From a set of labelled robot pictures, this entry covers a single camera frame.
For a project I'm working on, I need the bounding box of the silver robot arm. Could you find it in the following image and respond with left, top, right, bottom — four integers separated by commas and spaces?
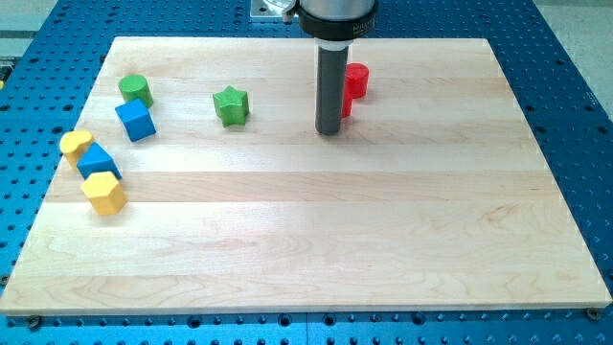
283, 0, 378, 52

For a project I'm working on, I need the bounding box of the blue cube block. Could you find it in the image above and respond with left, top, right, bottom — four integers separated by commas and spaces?
115, 99, 156, 142

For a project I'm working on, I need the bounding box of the yellow hexagon block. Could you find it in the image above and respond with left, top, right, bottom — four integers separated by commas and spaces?
81, 172, 127, 216

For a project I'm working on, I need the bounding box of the blue triangle block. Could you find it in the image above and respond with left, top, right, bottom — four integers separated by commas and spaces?
77, 142, 122, 179

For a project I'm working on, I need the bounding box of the red block behind rod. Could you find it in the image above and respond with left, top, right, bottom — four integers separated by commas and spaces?
341, 89, 353, 118

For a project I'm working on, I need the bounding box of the green star block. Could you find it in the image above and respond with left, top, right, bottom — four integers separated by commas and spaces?
213, 85, 249, 127

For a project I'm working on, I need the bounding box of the light wooden board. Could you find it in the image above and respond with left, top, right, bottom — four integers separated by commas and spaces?
1, 36, 612, 315

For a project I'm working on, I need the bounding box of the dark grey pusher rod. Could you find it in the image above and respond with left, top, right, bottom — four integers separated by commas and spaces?
315, 47, 349, 135

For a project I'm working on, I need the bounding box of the red cylinder block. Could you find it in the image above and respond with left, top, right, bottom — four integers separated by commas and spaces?
346, 62, 370, 99

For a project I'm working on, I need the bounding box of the green cylinder block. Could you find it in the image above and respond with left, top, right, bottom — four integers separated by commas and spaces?
118, 74, 153, 108

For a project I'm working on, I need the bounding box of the yellow heart block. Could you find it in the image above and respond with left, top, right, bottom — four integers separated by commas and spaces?
59, 130, 94, 171

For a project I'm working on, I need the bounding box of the silver metal bracket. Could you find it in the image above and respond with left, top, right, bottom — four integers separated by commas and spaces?
250, 0, 291, 20

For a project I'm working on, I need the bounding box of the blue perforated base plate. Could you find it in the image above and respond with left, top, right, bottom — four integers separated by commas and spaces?
1, 1, 612, 344

